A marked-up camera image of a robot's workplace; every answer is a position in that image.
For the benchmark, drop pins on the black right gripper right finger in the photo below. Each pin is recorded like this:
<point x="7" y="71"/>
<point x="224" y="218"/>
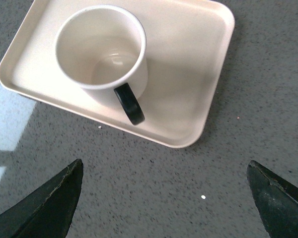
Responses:
<point x="276" y="200"/>

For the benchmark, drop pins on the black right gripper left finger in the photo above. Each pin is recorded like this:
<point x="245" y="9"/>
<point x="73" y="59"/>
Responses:
<point x="48" y="211"/>

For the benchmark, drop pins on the white smiley mug black handle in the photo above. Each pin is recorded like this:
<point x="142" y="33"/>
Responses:
<point x="102" y="50"/>

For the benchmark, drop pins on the beige rectangular tray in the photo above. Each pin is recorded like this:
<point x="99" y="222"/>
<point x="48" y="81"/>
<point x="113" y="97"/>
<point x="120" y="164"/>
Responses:
<point x="187" y="41"/>

